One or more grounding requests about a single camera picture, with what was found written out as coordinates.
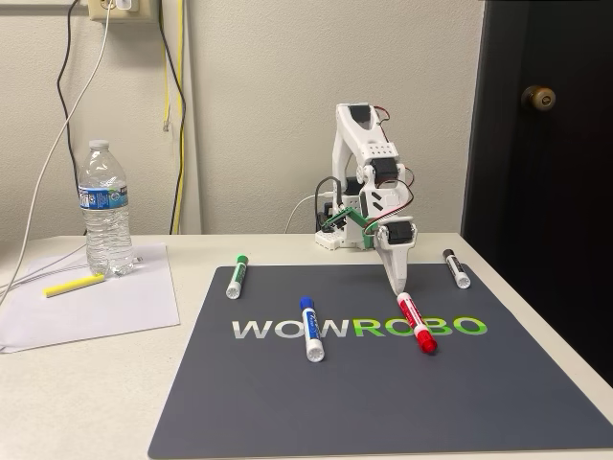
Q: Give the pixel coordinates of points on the dark brown door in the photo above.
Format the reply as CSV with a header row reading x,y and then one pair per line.
x,y
551,215

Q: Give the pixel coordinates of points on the red dry erase marker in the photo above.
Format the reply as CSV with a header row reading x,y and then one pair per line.
x,y
416,321

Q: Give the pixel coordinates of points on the white paper sheet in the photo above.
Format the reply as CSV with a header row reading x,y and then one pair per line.
x,y
96,316

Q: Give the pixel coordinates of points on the blue dry erase marker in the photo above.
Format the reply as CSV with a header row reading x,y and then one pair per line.
x,y
311,330

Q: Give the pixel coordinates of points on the beige wall outlet plate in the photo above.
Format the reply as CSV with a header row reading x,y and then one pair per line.
x,y
98,12

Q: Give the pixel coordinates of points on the clear plastic water bottle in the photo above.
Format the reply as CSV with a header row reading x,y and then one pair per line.
x,y
105,215

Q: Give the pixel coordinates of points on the green dry erase marker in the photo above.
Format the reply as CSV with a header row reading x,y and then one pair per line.
x,y
237,278

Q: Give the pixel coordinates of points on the brass door knob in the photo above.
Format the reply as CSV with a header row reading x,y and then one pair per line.
x,y
538,98

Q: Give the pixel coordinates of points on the yellow highlighter pen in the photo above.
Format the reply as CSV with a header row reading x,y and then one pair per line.
x,y
74,285

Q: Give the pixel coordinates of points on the camera board on green mount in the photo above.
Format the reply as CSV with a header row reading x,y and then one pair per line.
x,y
352,218

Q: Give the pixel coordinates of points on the black dry erase marker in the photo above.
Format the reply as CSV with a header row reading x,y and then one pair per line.
x,y
457,270

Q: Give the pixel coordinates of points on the white plug adapter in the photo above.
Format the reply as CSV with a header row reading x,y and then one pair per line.
x,y
125,5

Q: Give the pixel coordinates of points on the grey WOWROBO mat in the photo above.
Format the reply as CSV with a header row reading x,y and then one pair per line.
x,y
335,407

